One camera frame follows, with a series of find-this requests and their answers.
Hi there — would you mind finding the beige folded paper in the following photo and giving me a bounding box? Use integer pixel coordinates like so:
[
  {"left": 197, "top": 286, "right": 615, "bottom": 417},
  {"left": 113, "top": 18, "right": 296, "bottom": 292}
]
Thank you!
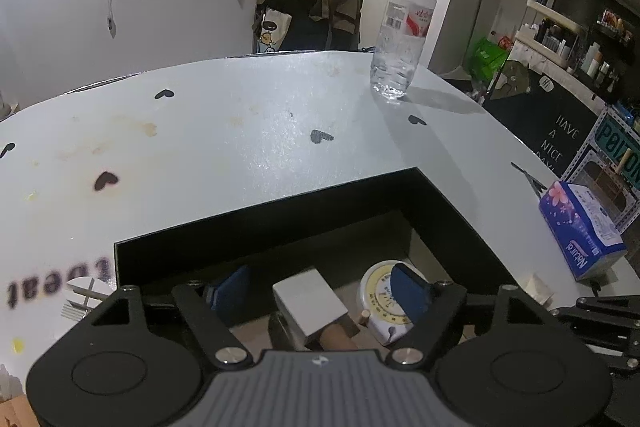
[{"left": 521, "top": 273, "right": 555, "bottom": 309}]

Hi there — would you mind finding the black lettered sign board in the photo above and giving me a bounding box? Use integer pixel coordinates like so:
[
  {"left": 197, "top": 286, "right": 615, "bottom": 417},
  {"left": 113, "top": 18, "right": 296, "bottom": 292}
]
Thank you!
[{"left": 481, "top": 61, "right": 607, "bottom": 178}]

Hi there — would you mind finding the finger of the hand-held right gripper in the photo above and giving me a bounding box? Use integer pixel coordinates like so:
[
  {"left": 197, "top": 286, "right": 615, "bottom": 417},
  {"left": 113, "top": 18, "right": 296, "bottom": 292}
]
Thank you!
[
  {"left": 550, "top": 307, "right": 640, "bottom": 372},
  {"left": 575, "top": 293, "right": 640, "bottom": 311}
]

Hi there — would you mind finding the white heart-print tablecloth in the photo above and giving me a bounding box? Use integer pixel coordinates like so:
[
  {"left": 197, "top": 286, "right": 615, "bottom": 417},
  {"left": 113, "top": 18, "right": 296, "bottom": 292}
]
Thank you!
[{"left": 0, "top": 49, "right": 640, "bottom": 408}]

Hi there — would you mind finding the white rectangular block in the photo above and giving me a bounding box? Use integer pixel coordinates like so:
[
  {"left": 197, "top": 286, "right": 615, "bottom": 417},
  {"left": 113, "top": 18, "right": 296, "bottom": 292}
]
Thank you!
[{"left": 272, "top": 268, "right": 349, "bottom": 344}]

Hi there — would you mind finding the white cartoon tote bag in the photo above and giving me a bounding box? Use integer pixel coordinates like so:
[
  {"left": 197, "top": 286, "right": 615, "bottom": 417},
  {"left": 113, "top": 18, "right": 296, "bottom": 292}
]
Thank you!
[{"left": 251, "top": 8, "right": 294, "bottom": 54}]

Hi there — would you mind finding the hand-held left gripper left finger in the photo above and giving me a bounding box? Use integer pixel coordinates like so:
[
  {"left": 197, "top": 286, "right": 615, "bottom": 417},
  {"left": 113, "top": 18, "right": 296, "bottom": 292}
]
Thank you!
[{"left": 90, "top": 264, "right": 252, "bottom": 365}]

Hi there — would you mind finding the black box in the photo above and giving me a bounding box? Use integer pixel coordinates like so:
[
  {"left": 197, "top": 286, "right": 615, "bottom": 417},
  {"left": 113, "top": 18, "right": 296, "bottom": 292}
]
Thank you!
[{"left": 114, "top": 166, "right": 517, "bottom": 310}]

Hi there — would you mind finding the white shelf with bottles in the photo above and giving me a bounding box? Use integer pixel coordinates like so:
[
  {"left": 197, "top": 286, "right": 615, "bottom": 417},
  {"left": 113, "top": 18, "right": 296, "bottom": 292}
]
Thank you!
[{"left": 514, "top": 0, "right": 583, "bottom": 70}]

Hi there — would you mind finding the black metal clip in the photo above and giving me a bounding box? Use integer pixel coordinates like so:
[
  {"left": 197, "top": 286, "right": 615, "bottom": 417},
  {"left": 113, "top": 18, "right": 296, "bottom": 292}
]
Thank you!
[{"left": 510, "top": 161, "right": 549, "bottom": 198}]

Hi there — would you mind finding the green plate sign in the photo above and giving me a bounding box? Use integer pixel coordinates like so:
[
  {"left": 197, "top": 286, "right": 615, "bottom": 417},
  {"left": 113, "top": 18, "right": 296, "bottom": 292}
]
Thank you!
[{"left": 594, "top": 116, "right": 640, "bottom": 188}]

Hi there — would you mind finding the blue tissue pack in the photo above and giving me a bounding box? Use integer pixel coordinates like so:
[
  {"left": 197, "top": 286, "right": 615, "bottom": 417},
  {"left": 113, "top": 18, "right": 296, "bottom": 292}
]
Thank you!
[{"left": 538, "top": 180, "right": 629, "bottom": 283}]

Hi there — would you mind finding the black chair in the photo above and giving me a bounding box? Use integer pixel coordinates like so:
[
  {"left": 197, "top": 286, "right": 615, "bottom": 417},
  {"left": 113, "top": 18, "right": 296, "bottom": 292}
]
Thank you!
[{"left": 259, "top": 0, "right": 362, "bottom": 54}]

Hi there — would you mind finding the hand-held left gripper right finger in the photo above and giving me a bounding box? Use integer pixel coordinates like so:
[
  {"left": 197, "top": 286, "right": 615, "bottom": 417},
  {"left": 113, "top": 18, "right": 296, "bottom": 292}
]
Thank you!
[{"left": 389, "top": 263, "right": 556, "bottom": 368}]

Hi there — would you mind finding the clear plastic water bottle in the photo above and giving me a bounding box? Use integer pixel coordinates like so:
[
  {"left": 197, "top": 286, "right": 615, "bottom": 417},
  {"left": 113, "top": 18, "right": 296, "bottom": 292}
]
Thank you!
[{"left": 369, "top": 0, "right": 438, "bottom": 104}]

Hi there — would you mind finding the green shopping bag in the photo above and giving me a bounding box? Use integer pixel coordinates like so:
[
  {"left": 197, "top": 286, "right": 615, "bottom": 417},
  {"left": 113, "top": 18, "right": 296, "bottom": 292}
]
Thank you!
[{"left": 464, "top": 35, "right": 512, "bottom": 82}]

